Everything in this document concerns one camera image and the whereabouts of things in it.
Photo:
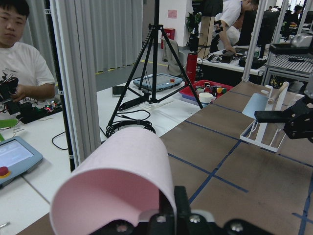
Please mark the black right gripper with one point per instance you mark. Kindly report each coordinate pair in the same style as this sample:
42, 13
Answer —
299, 117

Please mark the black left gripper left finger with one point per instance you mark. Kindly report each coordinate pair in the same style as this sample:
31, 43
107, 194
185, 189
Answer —
165, 208

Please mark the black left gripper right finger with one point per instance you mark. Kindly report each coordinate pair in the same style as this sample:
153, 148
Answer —
181, 200

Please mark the light blue plastic cup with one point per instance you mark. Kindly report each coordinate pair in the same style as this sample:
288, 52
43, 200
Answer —
256, 103

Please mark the pink plastic cup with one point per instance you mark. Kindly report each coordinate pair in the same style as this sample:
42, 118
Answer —
121, 179

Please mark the white paper cup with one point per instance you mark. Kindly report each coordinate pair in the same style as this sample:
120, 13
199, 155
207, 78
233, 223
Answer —
205, 98

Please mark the red thermos bottle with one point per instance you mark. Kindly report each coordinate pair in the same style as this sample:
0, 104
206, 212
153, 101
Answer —
191, 66

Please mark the blue teach pendant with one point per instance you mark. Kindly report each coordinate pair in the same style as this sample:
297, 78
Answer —
17, 157
163, 82

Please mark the standing person white shirt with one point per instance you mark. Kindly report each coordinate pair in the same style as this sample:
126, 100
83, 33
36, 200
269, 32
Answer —
232, 10

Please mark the cardboard box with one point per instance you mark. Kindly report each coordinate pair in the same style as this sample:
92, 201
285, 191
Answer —
205, 36

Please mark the green potted plant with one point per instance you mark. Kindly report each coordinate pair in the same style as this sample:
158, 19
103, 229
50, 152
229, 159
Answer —
192, 21

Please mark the black tripod stand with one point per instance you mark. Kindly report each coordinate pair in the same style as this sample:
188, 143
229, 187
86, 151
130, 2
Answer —
151, 43

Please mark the person in white shirt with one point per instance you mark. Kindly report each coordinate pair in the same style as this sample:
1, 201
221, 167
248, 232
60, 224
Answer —
20, 60

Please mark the white wire cup rack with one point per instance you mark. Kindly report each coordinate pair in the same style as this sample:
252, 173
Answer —
270, 136

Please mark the aluminium frame post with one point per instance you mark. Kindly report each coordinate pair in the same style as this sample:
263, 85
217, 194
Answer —
73, 34

